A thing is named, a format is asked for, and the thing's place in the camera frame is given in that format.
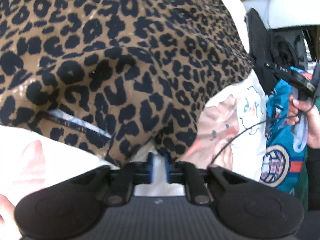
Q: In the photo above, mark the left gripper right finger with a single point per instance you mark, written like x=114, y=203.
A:
x=194, y=180

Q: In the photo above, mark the leopard print garment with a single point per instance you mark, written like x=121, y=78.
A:
x=112, y=62

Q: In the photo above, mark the cream bear print bedsheet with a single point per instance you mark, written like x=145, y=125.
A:
x=225, y=129

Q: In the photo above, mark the teal printed jersey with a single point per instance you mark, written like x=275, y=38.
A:
x=282, y=162

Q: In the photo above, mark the white pillar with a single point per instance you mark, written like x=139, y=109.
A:
x=279, y=14

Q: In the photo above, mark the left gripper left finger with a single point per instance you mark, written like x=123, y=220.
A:
x=124, y=181

